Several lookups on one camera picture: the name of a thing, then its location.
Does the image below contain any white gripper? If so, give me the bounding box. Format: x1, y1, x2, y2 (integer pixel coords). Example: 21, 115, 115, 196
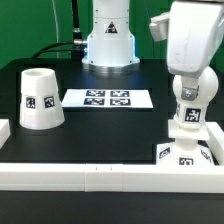
149, 0, 224, 101

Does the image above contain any white lamp base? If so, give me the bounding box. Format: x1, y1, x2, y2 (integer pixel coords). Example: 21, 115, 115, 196
156, 119, 214, 167

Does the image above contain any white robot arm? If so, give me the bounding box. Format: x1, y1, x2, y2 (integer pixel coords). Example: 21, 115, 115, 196
82, 0, 224, 101

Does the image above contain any white lamp shade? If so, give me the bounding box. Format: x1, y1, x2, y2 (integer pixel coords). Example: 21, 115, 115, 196
19, 68, 65, 130

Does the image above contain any white marker tag sheet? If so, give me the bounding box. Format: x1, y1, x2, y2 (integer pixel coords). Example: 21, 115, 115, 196
62, 89, 153, 109

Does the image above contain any black cable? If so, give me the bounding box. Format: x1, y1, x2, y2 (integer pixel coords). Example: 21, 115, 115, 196
31, 0, 88, 60

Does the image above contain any white cable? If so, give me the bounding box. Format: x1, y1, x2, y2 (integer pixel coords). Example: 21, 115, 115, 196
52, 0, 62, 60

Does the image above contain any white left fence wall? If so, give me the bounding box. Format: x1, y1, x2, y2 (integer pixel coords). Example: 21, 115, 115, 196
0, 119, 11, 149

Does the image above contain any white front fence wall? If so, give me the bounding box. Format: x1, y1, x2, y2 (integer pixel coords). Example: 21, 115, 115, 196
0, 163, 224, 193

